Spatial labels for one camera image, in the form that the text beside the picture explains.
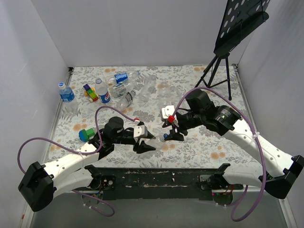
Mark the blue green toy block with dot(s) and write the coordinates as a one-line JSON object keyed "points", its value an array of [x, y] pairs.
{"points": [[86, 135]]}

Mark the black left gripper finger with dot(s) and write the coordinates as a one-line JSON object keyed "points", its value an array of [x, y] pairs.
{"points": [[148, 135], [143, 147]]}

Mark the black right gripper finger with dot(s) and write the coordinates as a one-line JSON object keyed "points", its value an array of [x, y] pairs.
{"points": [[175, 136], [166, 124]]}

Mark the black music stand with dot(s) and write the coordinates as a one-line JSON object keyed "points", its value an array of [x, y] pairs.
{"points": [[241, 18]]}

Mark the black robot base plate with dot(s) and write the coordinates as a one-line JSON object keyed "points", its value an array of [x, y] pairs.
{"points": [[147, 183]]}

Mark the Pocari Sweat plastic bottle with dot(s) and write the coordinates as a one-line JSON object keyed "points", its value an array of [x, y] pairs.
{"points": [[68, 97]]}

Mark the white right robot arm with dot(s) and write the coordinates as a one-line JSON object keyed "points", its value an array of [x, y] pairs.
{"points": [[281, 169]]}

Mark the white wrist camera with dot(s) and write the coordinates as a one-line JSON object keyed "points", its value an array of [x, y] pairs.
{"points": [[139, 130], [167, 114]]}

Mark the tall clear plastic bottle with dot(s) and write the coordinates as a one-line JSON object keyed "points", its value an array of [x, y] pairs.
{"points": [[147, 89]]}

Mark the Pocari Sweat cap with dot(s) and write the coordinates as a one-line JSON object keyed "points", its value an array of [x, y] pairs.
{"points": [[61, 85]]}

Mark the clear bottle black label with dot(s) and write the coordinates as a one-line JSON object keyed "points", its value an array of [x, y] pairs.
{"points": [[126, 101]]}

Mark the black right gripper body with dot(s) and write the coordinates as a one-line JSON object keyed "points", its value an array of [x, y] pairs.
{"points": [[173, 128]]}

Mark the Pepsi plastic bottle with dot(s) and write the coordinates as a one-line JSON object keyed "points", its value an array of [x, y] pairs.
{"points": [[102, 90], [120, 77]]}

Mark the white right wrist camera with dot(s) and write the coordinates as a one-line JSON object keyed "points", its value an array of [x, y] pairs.
{"points": [[167, 114]]}

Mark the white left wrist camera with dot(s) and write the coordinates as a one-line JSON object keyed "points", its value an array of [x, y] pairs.
{"points": [[139, 130]]}

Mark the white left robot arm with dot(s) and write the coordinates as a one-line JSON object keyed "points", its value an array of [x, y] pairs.
{"points": [[43, 182]]}

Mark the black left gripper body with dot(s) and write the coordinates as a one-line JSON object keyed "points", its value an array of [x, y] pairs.
{"points": [[137, 142]]}

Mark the small labelled clear bottle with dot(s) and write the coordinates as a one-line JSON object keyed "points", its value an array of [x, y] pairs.
{"points": [[122, 88]]}

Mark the colourful toy block car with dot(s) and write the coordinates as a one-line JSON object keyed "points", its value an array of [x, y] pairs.
{"points": [[90, 93]]}

